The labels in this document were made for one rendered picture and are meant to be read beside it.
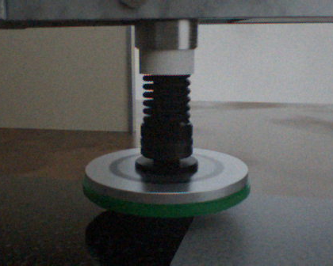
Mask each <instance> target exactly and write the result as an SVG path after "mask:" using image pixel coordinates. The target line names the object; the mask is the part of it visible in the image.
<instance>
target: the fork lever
mask: <svg viewBox="0 0 333 266"><path fill-rule="evenodd" d="M6 16H7V18H6V19H5V20H4V21H0V29H30V28H63V27H98V26H132V25H135V22H134V21H133V20H192V19H201V20H200V21H199V25H234V24H264V25H268V24H302V23H330V24H333V0H6Z"/></svg>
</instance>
